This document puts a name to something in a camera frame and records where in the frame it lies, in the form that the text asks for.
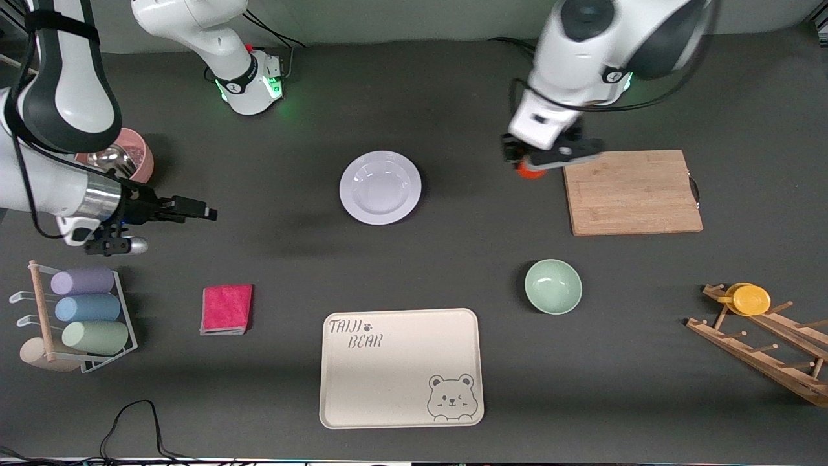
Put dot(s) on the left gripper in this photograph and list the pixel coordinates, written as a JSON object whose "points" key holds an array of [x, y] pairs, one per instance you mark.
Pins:
{"points": [[512, 154]]}

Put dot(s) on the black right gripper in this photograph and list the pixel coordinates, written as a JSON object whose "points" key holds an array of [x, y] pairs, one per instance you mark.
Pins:
{"points": [[140, 208]]}

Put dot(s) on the orange mandarin fruit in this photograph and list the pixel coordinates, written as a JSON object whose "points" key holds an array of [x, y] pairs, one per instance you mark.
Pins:
{"points": [[529, 172]]}

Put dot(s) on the white round plate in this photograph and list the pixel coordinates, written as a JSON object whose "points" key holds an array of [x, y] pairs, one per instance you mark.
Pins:
{"points": [[380, 188]]}

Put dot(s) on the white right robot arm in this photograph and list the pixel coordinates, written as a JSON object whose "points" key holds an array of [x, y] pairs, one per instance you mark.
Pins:
{"points": [[194, 26]]}

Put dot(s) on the pink bowl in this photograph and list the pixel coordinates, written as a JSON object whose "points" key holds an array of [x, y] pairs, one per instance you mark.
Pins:
{"points": [[143, 158]]}

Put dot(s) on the metal scoop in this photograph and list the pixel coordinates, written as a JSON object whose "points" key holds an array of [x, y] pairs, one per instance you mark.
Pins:
{"points": [[113, 162]]}

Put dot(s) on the bamboo cutting board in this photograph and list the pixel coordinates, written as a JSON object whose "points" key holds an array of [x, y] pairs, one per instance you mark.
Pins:
{"points": [[634, 194]]}

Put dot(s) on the pink folded cloth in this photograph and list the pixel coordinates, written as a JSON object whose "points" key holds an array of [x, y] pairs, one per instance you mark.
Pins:
{"points": [[226, 309]]}

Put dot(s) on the purple cup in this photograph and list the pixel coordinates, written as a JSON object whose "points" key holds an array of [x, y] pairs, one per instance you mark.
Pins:
{"points": [[83, 281]]}

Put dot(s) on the mint green bowl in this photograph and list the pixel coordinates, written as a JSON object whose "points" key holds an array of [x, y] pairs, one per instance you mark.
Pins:
{"points": [[553, 288]]}

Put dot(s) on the blue cup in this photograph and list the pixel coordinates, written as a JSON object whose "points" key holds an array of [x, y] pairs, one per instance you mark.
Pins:
{"points": [[87, 309]]}

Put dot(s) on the pale green cup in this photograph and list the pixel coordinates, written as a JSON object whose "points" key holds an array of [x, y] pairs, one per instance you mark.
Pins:
{"points": [[96, 338]]}

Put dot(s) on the beige cup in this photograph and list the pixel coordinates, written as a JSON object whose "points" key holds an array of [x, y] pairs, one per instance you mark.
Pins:
{"points": [[32, 356]]}

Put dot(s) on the yellow cup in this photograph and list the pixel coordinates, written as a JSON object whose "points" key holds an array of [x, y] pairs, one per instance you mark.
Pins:
{"points": [[750, 300]]}

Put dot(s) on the cream bear print tray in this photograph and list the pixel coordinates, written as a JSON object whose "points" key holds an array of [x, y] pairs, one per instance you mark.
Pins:
{"points": [[388, 382]]}

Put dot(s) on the wooden peg drying rack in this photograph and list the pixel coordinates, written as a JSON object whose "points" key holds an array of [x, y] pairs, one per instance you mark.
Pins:
{"points": [[763, 362]]}

